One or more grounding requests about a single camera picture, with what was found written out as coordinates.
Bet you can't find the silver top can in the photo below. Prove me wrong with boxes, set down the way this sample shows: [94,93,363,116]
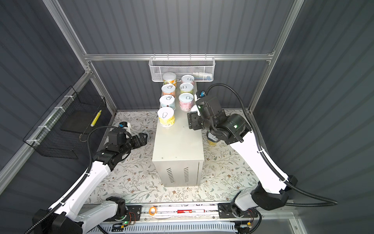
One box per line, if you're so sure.
[190,105,198,113]
[159,95,176,110]
[157,107,175,127]

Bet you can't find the green label food can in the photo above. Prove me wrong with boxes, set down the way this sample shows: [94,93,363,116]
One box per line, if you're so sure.
[179,83,194,94]

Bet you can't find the peach label food can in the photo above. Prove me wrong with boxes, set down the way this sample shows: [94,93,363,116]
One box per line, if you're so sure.
[161,84,176,97]

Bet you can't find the pink label food can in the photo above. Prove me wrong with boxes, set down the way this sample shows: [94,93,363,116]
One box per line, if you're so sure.
[181,75,195,85]

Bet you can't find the orange yellow label can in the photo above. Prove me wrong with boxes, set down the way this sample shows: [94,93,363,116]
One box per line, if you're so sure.
[162,72,177,86]

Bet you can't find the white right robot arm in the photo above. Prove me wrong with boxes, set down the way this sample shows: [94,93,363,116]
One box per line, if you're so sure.
[188,85,338,217]

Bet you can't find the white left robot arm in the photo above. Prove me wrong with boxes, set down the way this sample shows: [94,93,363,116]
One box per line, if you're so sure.
[26,122,149,234]

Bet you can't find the beige metal cabinet counter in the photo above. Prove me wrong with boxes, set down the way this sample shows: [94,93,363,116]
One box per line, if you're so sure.
[152,87,205,187]

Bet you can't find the tubes in mesh basket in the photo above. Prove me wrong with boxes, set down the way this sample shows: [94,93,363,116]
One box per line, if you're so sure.
[192,72,213,82]

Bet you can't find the yellow strip in basket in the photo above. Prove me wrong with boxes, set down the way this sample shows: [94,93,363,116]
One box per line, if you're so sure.
[90,110,102,127]

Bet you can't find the orange rubber band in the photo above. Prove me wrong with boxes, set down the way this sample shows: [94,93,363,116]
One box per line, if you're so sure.
[149,206,157,216]

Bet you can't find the red white marker pen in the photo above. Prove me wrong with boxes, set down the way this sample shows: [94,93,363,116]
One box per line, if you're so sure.
[177,209,207,214]

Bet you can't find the white wire mesh basket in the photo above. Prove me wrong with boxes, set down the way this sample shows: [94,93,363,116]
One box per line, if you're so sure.
[149,58,216,82]

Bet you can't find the black wire wall basket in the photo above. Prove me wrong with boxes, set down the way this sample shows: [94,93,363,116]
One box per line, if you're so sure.
[23,87,111,160]

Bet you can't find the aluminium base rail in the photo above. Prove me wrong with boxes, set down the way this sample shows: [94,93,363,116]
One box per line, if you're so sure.
[67,201,293,223]

